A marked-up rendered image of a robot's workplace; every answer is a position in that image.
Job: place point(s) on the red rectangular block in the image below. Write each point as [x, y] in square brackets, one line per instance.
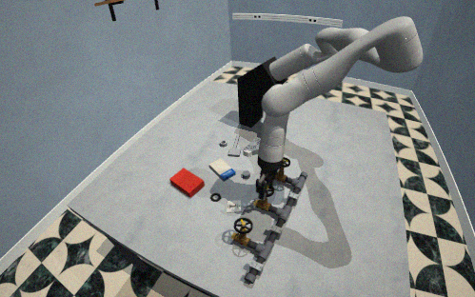
[187, 182]

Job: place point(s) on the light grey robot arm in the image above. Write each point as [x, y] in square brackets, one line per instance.
[393, 46]

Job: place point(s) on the white tag on grey metal chain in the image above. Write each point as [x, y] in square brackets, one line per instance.
[235, 206]

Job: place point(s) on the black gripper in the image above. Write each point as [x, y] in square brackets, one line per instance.
[267, 172]

